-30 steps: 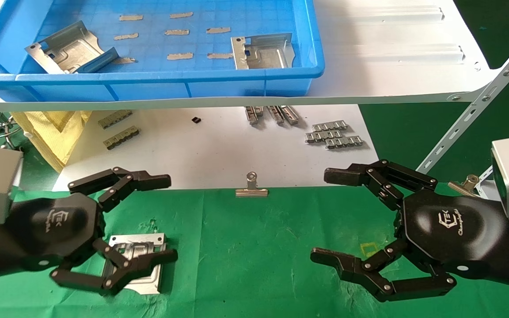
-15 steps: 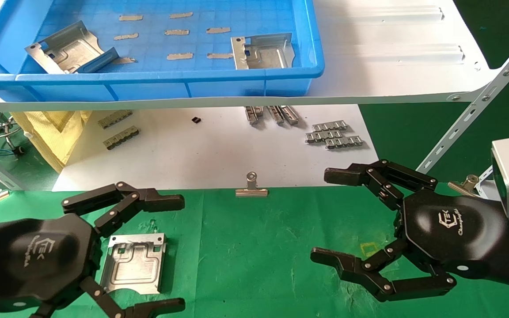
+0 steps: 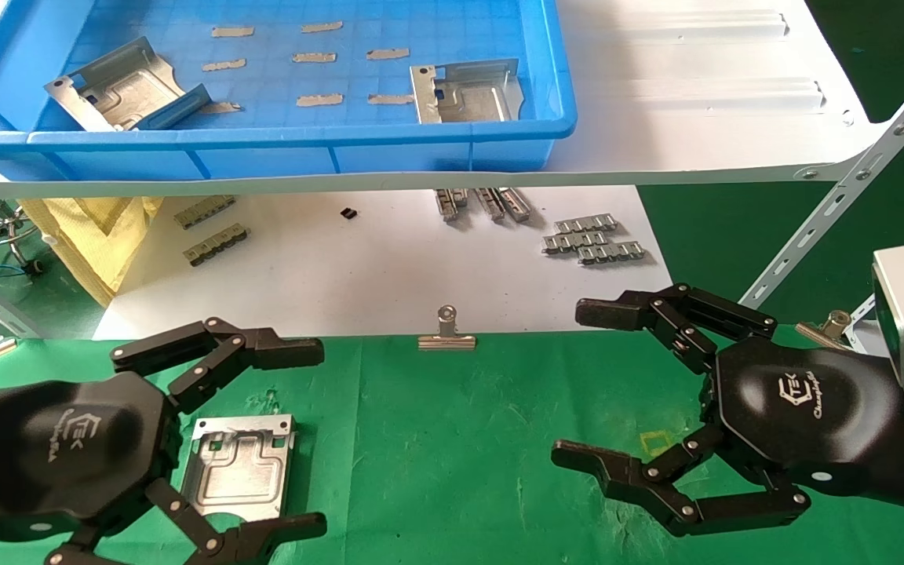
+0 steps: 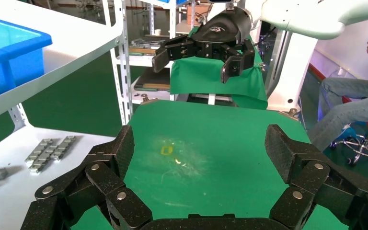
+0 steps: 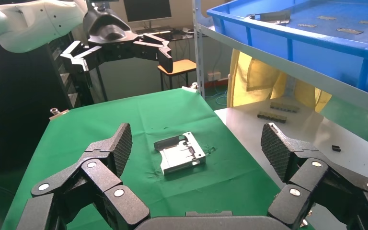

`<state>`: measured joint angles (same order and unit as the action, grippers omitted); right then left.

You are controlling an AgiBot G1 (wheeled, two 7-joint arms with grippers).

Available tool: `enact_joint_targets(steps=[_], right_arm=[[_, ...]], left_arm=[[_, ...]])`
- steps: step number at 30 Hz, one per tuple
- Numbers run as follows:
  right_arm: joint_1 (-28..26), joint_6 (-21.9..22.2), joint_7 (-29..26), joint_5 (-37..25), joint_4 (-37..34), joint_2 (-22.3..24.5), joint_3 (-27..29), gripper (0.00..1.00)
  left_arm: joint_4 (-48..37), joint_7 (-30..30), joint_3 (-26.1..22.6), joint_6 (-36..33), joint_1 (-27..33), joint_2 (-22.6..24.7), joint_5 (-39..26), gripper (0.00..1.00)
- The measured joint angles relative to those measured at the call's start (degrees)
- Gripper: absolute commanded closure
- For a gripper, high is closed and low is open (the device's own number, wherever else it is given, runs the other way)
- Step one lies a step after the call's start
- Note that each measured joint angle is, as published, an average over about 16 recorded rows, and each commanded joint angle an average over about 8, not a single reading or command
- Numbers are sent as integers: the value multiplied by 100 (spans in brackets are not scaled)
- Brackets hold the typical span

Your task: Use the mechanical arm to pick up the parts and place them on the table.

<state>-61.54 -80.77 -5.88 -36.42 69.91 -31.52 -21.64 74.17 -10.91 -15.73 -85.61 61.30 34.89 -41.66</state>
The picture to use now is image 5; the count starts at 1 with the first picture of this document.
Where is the dark equipment rack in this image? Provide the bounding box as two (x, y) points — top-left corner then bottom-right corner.
(44, 32), (94, 109)

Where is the black computer monitor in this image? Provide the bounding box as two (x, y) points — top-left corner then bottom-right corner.
(122, 0), (173, 24)

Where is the yellow cloth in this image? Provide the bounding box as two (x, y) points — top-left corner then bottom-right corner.
(227, 48), (333, 114)

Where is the stamped metal bracket part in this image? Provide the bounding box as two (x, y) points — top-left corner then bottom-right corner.
(247, 10), (292, 25)
(153, 131), (207, 176)

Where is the black tripod pole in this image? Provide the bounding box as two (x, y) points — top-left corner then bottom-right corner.
(93, 63), (109, 103)

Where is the green table cloth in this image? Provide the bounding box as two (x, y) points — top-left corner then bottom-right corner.
(0, 88), (315, 230)

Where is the grey shelf upright post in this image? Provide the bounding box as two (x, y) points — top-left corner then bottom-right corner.
(192, 0), (206, 99)

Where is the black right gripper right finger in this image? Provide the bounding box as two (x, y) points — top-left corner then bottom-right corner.
(260, 122), (368, 230)

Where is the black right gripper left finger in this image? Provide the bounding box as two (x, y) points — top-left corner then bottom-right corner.
(16, 122), (150, 230)

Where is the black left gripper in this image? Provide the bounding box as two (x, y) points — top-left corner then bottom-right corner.
(59, 8), (174, 76)

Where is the thin blue cable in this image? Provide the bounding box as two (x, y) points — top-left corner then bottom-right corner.
(214, 89), (230, 107)

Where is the white wall outlet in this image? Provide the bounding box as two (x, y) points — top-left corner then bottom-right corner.
(206, 71), (222, 82)

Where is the silver binder clip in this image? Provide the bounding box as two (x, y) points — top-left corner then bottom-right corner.
(182, 81), (199, 93)
(49, 107), (70, 120)

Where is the wooden top stool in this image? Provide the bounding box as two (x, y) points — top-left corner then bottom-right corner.
(156, 59), (197, 92)

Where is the grey linked clip strip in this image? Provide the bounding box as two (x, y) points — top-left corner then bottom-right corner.
(256, 111), (288, 124)
(269, 102), (300, 114)

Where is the blue plastic bin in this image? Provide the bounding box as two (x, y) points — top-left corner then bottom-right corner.
(206, 0), (368, 101)

